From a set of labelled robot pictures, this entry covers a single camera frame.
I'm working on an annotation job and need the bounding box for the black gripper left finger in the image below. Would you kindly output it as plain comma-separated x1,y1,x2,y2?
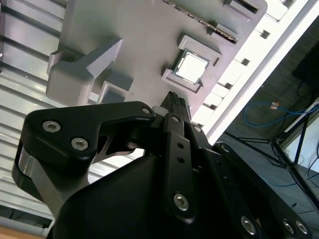
11,91,197,225

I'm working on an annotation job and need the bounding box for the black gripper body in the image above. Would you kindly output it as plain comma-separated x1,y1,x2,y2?
48,154,246,239

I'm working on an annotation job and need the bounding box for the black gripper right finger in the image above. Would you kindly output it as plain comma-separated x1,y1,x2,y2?
174,94,314,239

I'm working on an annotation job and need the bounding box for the silver CPU green edge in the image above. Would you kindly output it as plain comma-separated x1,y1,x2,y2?
174,49,211,84

